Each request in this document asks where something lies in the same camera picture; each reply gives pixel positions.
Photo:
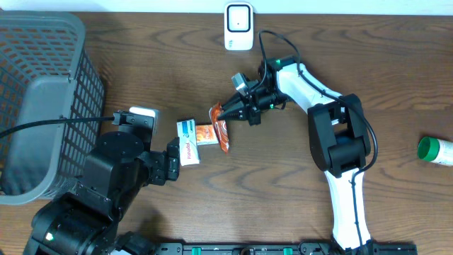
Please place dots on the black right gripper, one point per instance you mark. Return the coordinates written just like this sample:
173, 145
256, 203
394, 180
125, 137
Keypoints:
252, 111

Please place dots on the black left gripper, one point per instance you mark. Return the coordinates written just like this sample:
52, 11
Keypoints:
156, 159

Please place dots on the white Panadol box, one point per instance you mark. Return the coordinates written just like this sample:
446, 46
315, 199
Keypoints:
188, 142

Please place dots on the red Top chocolate bar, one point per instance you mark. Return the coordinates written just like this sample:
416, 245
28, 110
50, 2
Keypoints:
219, 127

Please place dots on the orange tissue pack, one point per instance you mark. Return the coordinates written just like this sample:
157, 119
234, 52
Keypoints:
206, 135

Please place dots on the green lid white bottle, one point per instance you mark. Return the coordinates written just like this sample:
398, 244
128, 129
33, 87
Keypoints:
436, 151

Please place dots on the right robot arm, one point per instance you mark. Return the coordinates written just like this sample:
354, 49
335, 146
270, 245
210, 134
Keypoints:
338, 136

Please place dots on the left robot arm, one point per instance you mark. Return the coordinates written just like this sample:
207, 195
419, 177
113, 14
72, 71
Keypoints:
85, 219

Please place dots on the white barcode scanner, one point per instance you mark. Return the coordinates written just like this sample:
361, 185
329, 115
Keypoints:
238, 26

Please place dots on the grey plastic basket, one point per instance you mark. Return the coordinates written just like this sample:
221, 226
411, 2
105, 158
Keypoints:
50, 87

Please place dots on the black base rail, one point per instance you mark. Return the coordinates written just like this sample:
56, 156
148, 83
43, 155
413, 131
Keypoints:
304, 248

